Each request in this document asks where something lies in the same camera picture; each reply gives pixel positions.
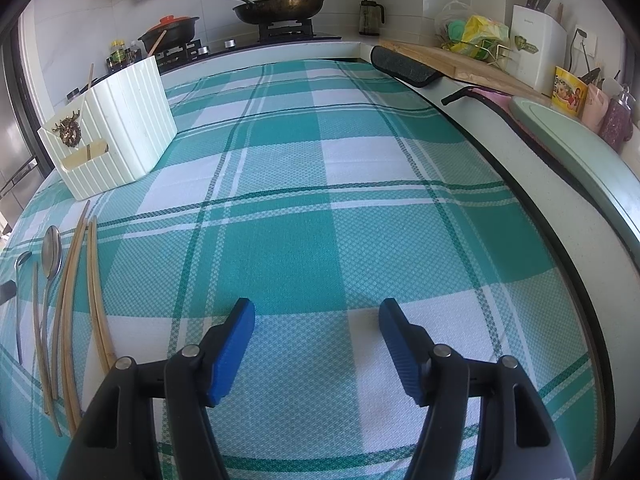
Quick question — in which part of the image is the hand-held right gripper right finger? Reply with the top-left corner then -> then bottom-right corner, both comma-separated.
378,297 -> 583,480

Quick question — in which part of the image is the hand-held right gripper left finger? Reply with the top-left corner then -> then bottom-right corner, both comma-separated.
57,297 -> 257,480

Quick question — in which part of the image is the white ribbed utensil holder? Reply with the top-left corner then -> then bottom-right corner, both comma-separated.
38,55 -> 178,202

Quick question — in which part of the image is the green plaid tablecloth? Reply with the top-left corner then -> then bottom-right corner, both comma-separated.
0,59 -> 603,480

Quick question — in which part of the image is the large metal spoon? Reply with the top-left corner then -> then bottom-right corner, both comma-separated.
40,226 -> 64,402

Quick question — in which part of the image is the small metal spoon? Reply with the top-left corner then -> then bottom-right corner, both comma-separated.
12,251 -> 34,366

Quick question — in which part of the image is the green plastic cutting board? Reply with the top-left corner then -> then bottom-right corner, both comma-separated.
509,96 -> 640,252

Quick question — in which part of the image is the pink black-trimmed mat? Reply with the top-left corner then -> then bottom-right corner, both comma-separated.
440,85 -> 608,212

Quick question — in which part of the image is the black textured pad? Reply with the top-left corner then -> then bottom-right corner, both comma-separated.
370,45 -> 444,89

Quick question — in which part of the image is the wooden cutting board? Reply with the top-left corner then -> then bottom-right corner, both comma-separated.
378,40 -> 551,102

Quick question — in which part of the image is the yellow instant noodle cup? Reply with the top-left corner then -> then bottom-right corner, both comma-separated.
551,65 -> 590,119

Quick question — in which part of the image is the black gas stove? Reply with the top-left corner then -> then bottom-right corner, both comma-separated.
145,19 -> 344,68

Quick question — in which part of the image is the pink cup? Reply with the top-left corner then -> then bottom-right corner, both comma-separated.
580,82 -> 610,134

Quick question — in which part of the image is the purple glitter jar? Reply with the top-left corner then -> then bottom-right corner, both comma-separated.
599,85 -> 636,154

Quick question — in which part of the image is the stainless steel refrigerator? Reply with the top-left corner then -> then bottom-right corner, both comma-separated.
0,35 -> 47,223

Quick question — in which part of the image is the yellow-capped sauce bottle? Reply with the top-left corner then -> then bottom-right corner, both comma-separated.
106,40 -> 129,72

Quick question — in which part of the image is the black clay pot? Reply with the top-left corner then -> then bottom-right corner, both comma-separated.
138,22 -> 202,54

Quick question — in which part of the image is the white knife block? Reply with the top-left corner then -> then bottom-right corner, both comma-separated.
509,4 -> 569,92

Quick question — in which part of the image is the plastic bag with sponges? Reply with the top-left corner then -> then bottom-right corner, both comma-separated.
433,1 -> 511,57

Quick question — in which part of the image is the orange pot lid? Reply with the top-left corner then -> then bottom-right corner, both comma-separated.
149,15 -> 200,32

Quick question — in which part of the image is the glass kettle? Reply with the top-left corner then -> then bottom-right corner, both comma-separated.
358,0 -> 386,36

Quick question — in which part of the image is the black frying pan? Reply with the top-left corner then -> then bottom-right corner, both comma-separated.
203,0 -> 326,26

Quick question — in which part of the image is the metal wire rack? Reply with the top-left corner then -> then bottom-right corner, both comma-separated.
477,41 -> 514,67

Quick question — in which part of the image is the white wall outlet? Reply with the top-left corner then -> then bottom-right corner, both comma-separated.
574,25 -> 599,59

